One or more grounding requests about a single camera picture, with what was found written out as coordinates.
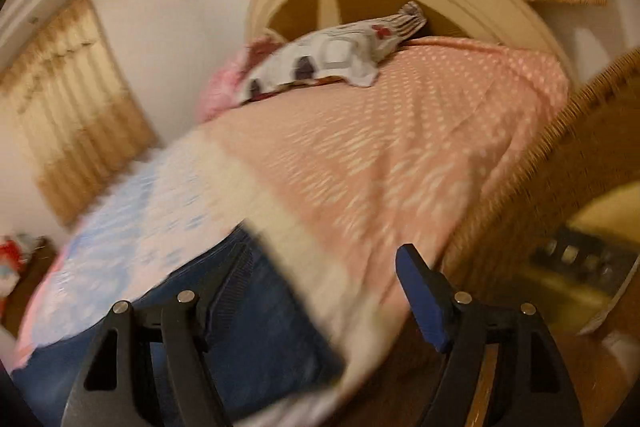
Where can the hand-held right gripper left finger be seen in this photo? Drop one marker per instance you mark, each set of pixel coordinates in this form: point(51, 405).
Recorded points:
point(222, 277)

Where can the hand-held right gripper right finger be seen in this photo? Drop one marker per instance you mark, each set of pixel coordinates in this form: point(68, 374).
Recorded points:
point(425, 292)

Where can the blue denim pants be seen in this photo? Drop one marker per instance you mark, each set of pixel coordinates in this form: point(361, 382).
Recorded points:
point(280, 337)

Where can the salmon dotted bedspread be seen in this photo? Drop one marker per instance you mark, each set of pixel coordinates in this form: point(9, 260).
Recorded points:
point(380, 157)

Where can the black power strip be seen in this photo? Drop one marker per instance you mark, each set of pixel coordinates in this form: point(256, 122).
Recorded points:
point(575, 257)

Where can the wicker chair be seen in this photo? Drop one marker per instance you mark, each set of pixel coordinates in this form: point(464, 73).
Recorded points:
point(540, 187)

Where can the pink fluffy pillow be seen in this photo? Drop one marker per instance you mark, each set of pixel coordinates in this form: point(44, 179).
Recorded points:
point(220, 82)

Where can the pink textured blanket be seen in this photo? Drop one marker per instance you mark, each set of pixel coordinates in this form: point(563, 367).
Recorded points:
point(30, 337)

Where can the red and white box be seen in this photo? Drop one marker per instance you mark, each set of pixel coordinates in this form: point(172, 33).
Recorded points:
point(15, 262)

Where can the beige pleated curtain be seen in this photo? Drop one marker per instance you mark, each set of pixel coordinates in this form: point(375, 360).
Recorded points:
point(75, 117)

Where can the white printed pillow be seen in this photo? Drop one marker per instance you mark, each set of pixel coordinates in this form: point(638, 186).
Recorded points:
point(325, 57)

